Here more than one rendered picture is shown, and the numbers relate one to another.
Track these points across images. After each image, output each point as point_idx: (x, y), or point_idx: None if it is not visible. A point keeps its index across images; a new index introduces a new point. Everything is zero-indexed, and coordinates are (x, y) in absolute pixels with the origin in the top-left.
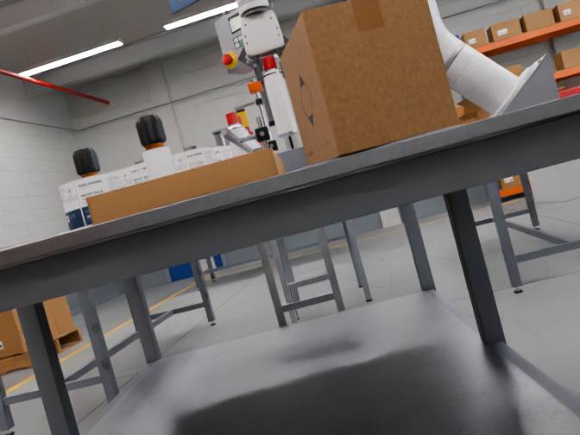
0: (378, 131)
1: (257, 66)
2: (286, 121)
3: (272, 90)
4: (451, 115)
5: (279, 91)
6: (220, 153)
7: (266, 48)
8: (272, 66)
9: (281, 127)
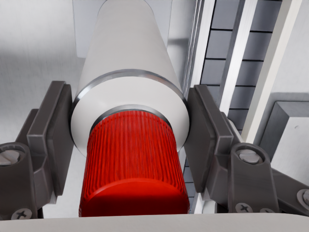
0: None
1: (225, 162)
2: (119, 1)
3: (149, 41)
4: None
5: (118, 32)
6: None
7: (131, 230)
8: (117, 122)
9: (140, 1)
